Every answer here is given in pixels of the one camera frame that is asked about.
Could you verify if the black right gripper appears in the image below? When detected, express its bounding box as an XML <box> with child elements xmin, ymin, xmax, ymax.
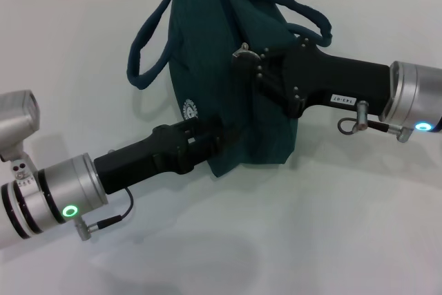
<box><xmin>231</xmin><ymin>38</ymin><xmax>393</xmax><ymax>120</ymax></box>

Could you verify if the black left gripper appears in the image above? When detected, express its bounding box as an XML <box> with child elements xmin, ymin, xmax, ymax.
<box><xmin>93</xmin><ymin>115</ymin><xmax>250</xmax><ymax>196</ymax></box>

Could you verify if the teal fabric lunch bag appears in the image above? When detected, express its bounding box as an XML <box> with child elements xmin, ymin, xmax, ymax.
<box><xmin>126</xmin><ymin>0</ymin><xmax>333</xmax><ymax>179</ymax></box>

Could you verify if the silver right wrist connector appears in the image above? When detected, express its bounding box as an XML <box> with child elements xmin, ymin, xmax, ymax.
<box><xmin>337</xmin><ymin>100</ymin><xmax>414</xmax><ymax>143</ymax></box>

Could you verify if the left wrist cable with connector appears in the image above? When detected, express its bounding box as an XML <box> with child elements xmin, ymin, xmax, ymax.
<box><xmin>75</xmin><ymin>187</ymin><xmax>135</xmax><ymax>242</ymax></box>

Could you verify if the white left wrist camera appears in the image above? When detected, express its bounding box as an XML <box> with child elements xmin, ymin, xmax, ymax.
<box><xmin>0</xmin><ymin>90</ymin><xmax>41</xmax><ymax>189</ymax></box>

